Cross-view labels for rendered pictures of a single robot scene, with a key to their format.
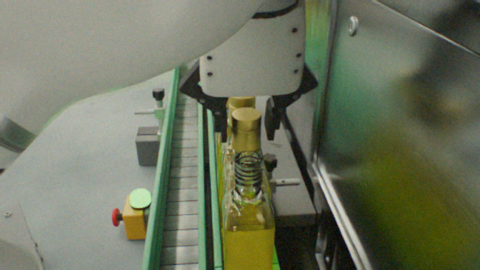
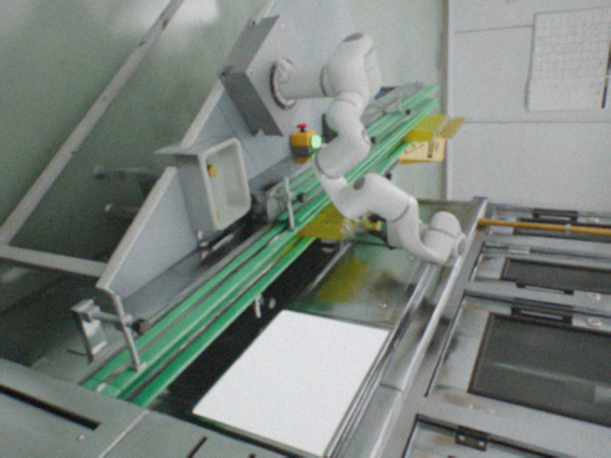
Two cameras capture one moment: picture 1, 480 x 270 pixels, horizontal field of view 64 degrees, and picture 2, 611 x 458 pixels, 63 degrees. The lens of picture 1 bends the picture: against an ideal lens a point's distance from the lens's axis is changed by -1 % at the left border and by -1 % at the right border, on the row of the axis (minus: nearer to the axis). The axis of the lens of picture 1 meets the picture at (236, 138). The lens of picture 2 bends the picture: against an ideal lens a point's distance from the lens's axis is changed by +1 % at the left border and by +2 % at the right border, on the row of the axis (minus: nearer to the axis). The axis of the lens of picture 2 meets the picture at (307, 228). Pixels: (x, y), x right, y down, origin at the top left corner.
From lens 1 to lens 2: 115 cm
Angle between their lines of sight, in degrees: 20
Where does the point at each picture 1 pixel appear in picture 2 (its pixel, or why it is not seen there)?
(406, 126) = (381, 279)
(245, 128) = (374, 226)
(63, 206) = not seen: hidden behind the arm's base
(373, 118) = (380, 268)
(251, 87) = (390, 232)
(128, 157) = (325, 102)
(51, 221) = not seen: hidden behind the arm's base
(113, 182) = (312, 103)
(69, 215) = not seen: hidden behind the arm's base
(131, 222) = (302, 139)
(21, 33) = (406, 227)
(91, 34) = (405, 236)
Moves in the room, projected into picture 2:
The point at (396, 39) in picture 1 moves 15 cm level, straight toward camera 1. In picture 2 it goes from (405, 274) to (391, 276)
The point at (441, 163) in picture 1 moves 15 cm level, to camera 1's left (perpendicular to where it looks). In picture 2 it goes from (375, 289) to (374, 242)
